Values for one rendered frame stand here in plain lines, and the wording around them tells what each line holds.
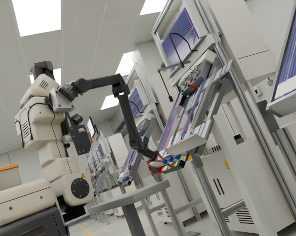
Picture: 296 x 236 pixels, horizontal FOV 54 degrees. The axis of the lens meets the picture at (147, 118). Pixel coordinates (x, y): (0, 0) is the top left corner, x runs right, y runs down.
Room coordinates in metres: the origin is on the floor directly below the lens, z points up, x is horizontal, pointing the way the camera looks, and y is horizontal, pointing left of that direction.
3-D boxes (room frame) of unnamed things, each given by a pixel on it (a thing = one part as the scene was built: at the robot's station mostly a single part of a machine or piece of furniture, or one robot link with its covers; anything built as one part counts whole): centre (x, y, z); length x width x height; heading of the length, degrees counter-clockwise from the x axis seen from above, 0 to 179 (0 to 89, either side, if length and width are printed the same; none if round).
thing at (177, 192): (3.56, 0.10, 0.66); 1.01 x 0.73 x 1.31; 111
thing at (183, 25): (2.18, -0.50, 1.52); 0.51 x 0.13 x 0.27; 21
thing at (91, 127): (6.61, 1.26, 2.10); 0.58 x 0.14 x 0.41; 21
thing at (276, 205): (2.28, -0.59, 0.31); 0.70 x 0.65 x 0.62; 21
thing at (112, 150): (6.66, 1.13, 0.95); 1.36 x 0.82 x 1.90; 111
